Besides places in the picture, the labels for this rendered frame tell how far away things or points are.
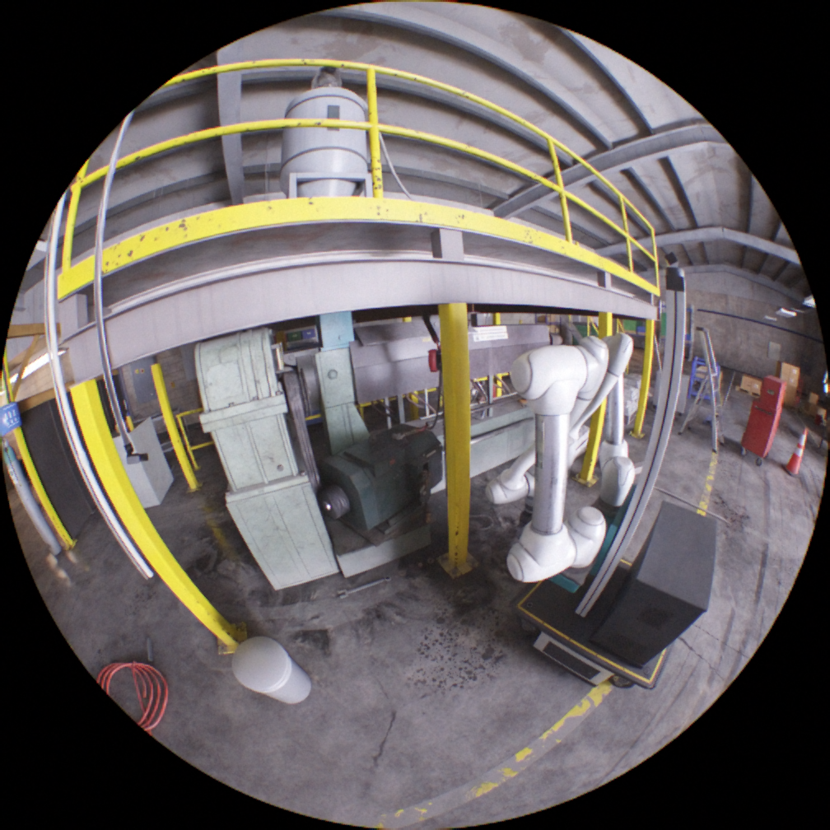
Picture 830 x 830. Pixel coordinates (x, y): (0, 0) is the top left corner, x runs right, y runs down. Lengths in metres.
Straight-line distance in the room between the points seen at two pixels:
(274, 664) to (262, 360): 1.51
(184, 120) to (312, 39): 1.96
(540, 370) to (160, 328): 1.24
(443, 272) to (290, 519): 1.61
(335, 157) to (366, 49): 2.50
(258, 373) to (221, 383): 0.21
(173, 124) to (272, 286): 4.30
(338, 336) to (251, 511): 1.33
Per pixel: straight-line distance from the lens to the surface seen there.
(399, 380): 2.20
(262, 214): 1.12
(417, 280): 1.23
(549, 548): 0.91
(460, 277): 1.36
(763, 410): 4.97
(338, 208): 1.14
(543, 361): 0.69
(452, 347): 1.25
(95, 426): 1.36
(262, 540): 1.89
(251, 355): 1.51
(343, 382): 2.09
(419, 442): 1.85
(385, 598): 1.95
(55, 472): 5.07
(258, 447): 1.60
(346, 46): 4.35
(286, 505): 1.72
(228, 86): 3.92
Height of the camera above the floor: 1.64
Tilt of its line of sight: 20 degrees down
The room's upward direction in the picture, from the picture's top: 5 degrees counter-clockwise
